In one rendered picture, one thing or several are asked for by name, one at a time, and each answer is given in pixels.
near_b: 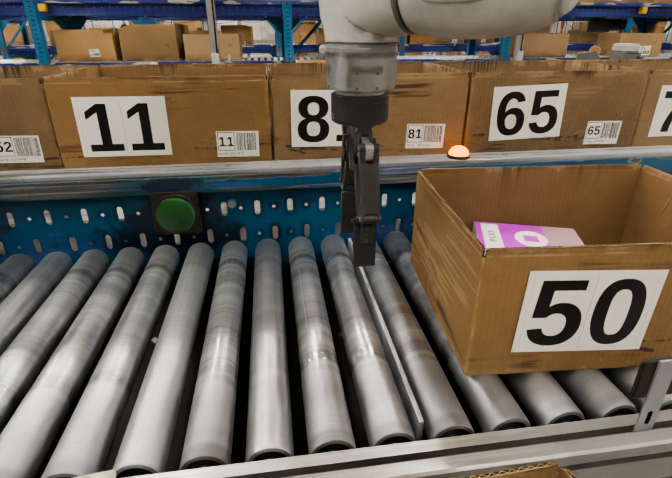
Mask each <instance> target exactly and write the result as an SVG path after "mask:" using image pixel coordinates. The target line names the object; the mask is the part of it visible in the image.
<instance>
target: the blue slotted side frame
mask: <svg viewBox="0 0 672 478"><path fill-rule="evenodd" d="M595 164H641V165H642V168H643V166H644V165H648V166H651V167H654V168H656V169H659V170H661V171H664V172H666V173H669V174H672V156H663V157H639V158H615V159H592V160H568V161H544V162H520V163H497V164H473V165H449V166H426V167H402V168H379V186H380V216H381V221H380V223H377V227H376V241H377V243H378V245H379V247H380V249H381V251H382V253H383V255H384V257H385V259H386V261H391V259H390V257H389V255H388V253H387V252H386V250H385V248H384V245H383V241H384V238H385V236H386V235H387V234H388V233H390V232H392V231H396V230H395V226H396V219H398V218H399V219H400V220H401V221H400V230H399V231H400V232H402V233H404V234H405V236H406V237H407V239H408V240H409V242H410V243H411V245H412V235H413V225H411V223H413V222H414V209H415V205H412V195H413V193H414V192H416V183H417V174H418V170H421V169H427V168H463V167H503V166H546V165H595ZM642 168H641V169H642ZM339 178H340V170H331V171H307V172H283V173H260V174H236V175H212V176H188V177H165V178H141V179H117V180H94V181H70V182H46V183H22V184H0V242H2V244H3V246H4V249H5V252H6V254H5V255H2V254H1V253H0V265H1V264H2V263H3V262H4V261H5V260H6V259H8V258H9V257H10V256H12V255H14V254H25V255H28V256H30V257H31V258H32V259H33V260H34V261H35V263H36V266H37V265H38V264H39V263H40V262H41V260H42V259H43V258H44V257H45V256H46V255H47V254H49V253H51V252H55V251H59V252H63V253H66V254H67V255H69V256H70V257H71V259H72V261H73V266H74V264H75V263H76V262H77V261H78V259H79V258H80V257H81V256H82V254H83V253H84V252H86V251H88V250H91V249H97V250H101V251H103V252H104V253H105V254H106V255H107V256H108V258H109V266H108V268H109V267H110V265H111V264H112V262H113V261H114V259H115V257H116V256H117V254H118V253H119V251H120V250H122V249H123V248H126V247H134V248H137V249H139V250H140V251H141V252H142V253H143V254H144V257H145V263H144V265H143V267H142V269H141V271H140V273H139V275H138V277H137V278H141V276H142V274H143V272H144V270H145V268H146V266H147V264H148V262H149V260H150V258H151V256H152V254H153V252H154V250H155V249H156V248H157V247H159V246H161V245H170V246H173V247H174V248H176V249H177V251H178V252H179V255H180V260H179V263H178V265H177V268H176V271H175V274H174V276H178V275H180V273H181V270H182V267H183V264H184V261H185V258H186V255H187V253H188V250H189V248H190V247H191V246H192V245H194V244H196V243H205V244H208V245H209V246H210V247H211V248H212V249H213V251H214V259H213V263H212V267H211V272H210V273H218V268H219V263H220V258H221V253H222V248H223V246H224V245H225V244H226V243H228V242H230V241H240V242H242V243H243V244H244V245H245V246H246V247H247V250H248V256H247V268H246V271H250V270H254V267H255V249H256V245H257V244H258V243H259V242H260V241H261V240H263V239H273V240H275V241H276V242H278V243H279V245H280V248H281V262H282V268H290V262H289V251H288V246H289V243H290V242H291V241H292V240H293V239H294V238H296V237H306V238H308V239H309V240H310V241H311V242H312V244H313V248H314V253H315V258H316V262H317V266H322V265H325V264H324V260H323V256H322V252H321V242H322V240H323V239H324V238H325V237H326V236H328V235H337V234H335V223H336V222H340V234H338V236H340V237H341V238H342V239H343V240H344V242H345V245H346V248H347V250H348V238H351V240H352V242H353V233H347V234H342V233H341V191H342V188H341V185H342V183H340V181H339ZM180 191H196V192H197V193H198V200H199V207H200V215H201V222H202V230H203V231H202V232H201V233H187V234H180V240H181V243H180V244H176V242H175V237H174V234H170V235H158V234H157V233H156V229H155V223H154V218H153V212H152V207H151V201H150V196H149V195H150V194H151V193H158V192H180ZM383 194H387V204H386V206H385V207H382V195H383ZM320 197H324V198H325V208H324V210H320V209H319V199H320ZM399 198H401V200H400V201H398V199H399ZM288 199H292V200H293V211H292V212H289V211H288V210H287V200H288ZM229 200H235V201H236V206H235V207H234V208H230V207H229V206H228V201H229ZM256 200H259V201H260V211H261V212H260V213H259V214H257V213H255V206H254V202H255V201H256ZM337 201H339V204H336V202H337ZM222 202H226V204H227V215H223V214H222V210H221V203H222ZM305 203H307V204H308V205H307V206H305V205H304V204H305ZM272 205H275V207H272ZM240 206H241V207H243V208H242V209H239V207H240ZM117 207H121V208H122V209H123V214H124V221H121V220H119V217H118V213H117ZM206 208H208V209H209V211H206ZM81 209H85V210H86V211H87V216H88V220H89V222H88V223H85V222H84V221H83V218H82V214H81ZM44 211H48V212H49V213H50V216H51V220H52V225H49V224H47V222H46V218H45V215H44ZM137 212H140V214H137ZM6 213H11V214H12V216H13V219H14V222H15V227H12V226H10V224H9V221H8V218H7V215H6ZM101 214H104V216H101ZM65 215H67V216H68V218H65ZM28 217H30V218H31V220H29V219H28ZM305 224H309V231H310V234H309V236H305V235H304V225H305ZM383 224H384V227H382V225H383ZM273 226H277V227H278V238H274V237H273V230H272V227H273ZM242 227H244V228H245V229H246V240H242V239H241V233H240V229H241V228H242ZM321 228H324V230H321ZM209 229H211V230H212V231H213V236H214V241H213V242H209V240H208V232H207V231H208V230H209ZM290 230H293V232H290ZM258 232H261V234H258ZM141 233H144V234H145V236H146V241H147V246H143V245H142V243H141V238H140V234H141ZM225 234H229V236H226V235H225ZM106 235H109V236H110V237H111V241H112V245H113V248H108V247H107V243H106V239H105V236H106ZM192 236H196V238H193V237H192ZM71 237H73V238H75V240H76V244H77V247H78V250H73V249H72V246H71V242H70V238H71ZM159 238H162V240H159ZM34 239H37V240H39V242H40V245H41V249H42V252H41V253H39V252H37V250H36V247H35V244H34ZM125 240H128V242H125ZM90 242H93V244H90ZM54 244H57V245H58V246H55V245H54ZM18 246H21V248H18ZM108 268H107V270H108ZM107 270H106V271H107ZM106 271H105V273H106ZM105 273H104V274H105ZM104 274H103V276H104ZM103 276H102V277H103ZM102 277H101V279H102ZM101 279H100V280H99V281H101Z"/></svg>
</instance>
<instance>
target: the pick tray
mask: <svg viewBox="0 0 672 478"><path fill-rule="evenodd" d="M558 468H559V466H558V465H557V463H555V462H552V461H549V462H543V463H538V464H532V465H526V466H521V467H515V468H510V469H504V470H498V471H493V472H487V473H482V474H476V475H471V476H466V477H461V478H576V477H575V476H574V474H573V473H572V472H571V470H569V469H568V468H566V467H560V471H558Z"/></svg>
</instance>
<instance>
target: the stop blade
mask: <svg viewBox="0 0 672 478"><path fill-rule="evenodd" d="M348 253H349V256H350V259H351V261H352V264H353V242H352V240H351V238H348ZM353 267H354V266H353ZM354 270H355V272H356V275H357V278H358V281H359V284H360V286H361V289H362V292H363V295H364V297H365V300H366V303H367V306H368V308H369V311H370V314H371V317H372V319H373V322H374V325H375V328H376V330H377V333H378V336H379V339H380V341H381V344H382V347H383V350H384V352H385V355H386V358H387V361H388V363H389V366H390V369H391V372H392V374H393V377H394V380H395V383H396V385H397V388H398V391H399V394H400V396H401V399H402V402H403V405H404V407H405V410H406V413H407V416H408V418H409V421H410V424H411V427H412V429H413V432H414V435H415V438H416V441H421V440H422V436H423V427H424V420H423V417H422V415H421V412H420V410H419V407H418V405H417V402H416V400H415V397H414V395H413V392H412V390H411V387H410V385H409V382H408V380H407V377H406V375H405V372H404V370H403V367H402V365H401V362H400V360H399V357H398V355H397V352H396V350H395V347H394V345H393V342H392V340H391V337H390V335H389V332H388V330H387V327H386V325H385V322H384V320H383V317H382V315H381V312H380V310H379V307H378V305H377V302H376V300H375V297H374V295H373V292H372V290H371V287H370V285H369V282H368V280H367V277H366V275H365V272H364V270H363V267H362V266H360V267H354Z"/></svg>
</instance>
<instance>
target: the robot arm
mask: <svg viewBox="0 0 672 478"><path fill-rule="evenodd" d="M578 1H579V0H319V11H320V18H321V21H322V24H323V29H324V34H325V48H324V51H325V68H326V79H327V83H326V85H327V88H328V89H331V90H335V92H332V93H331V119H332V121H333V122H334V123H336V124H339V125H342V127H341V128H342V151H341V169H340V178H339V181H340V183H342V185H341V188H342V191H341V233H342V234H347V233H353V266H354V267H360V266H374V265H375V250H376V227H377V223H380V221H381V216H380V186H379V152H380V145H379V143H376V138H373V131H372V128H373V127H374V126H375V125H381V124H384V123H386V122H387V120H388V113H389V93H387V92H385V91H387V90H391V89H393V88H394V87H395V84H396V65H397V53H398V44H397V43H398V37H399V36H404V35H413V34H419V35H429V36H434V37H438V38H446V39H490V38H503V37H511V36H517V35H522V34H526V33H530V32H534V31H537V30H540V29H542V28H545V27H547V26H550V25H552V24H554V23H556V22H557V21H558V20H559V19H558V18H561V17H563V16H564V15H565V14H567V13H568V12H570V11H571V10H572V9H573V8H574V7H575V6H576V4H577V3H578Z"/></svg>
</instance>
